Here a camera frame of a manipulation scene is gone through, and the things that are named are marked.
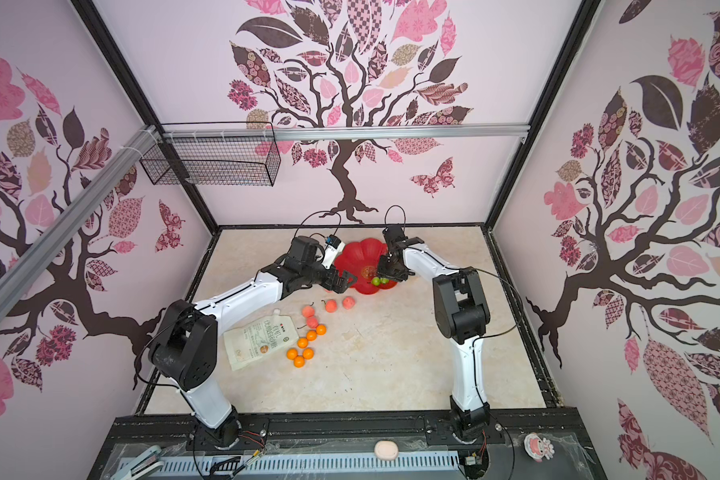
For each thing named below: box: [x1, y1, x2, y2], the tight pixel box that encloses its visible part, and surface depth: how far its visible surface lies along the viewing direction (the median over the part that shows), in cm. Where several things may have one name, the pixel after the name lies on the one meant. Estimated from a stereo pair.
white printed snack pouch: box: [223, 309, 299, 371], surface depth 92 cm
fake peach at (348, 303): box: [342, 296, 356, 310], surface depth 98 cm
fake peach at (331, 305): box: [321, 299, 338, 313], surface depth 97 cm
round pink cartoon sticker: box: [524, 432, 555, 463], surface depth 70 cm
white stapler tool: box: [110, 445, 164, 480], surface depth 69 cm
